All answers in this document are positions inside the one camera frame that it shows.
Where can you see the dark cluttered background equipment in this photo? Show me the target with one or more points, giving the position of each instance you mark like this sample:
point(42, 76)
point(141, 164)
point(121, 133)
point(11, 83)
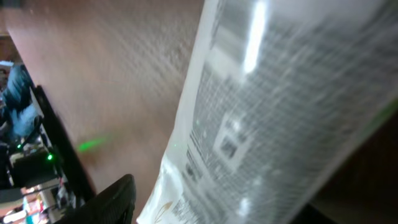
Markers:
point(42, 179)

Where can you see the white tube with tan cap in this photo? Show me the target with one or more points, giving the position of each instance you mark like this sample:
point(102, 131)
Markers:
point(277, 95)

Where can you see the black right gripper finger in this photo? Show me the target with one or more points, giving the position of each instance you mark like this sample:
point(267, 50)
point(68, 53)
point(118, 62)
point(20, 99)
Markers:
point(114, 205)

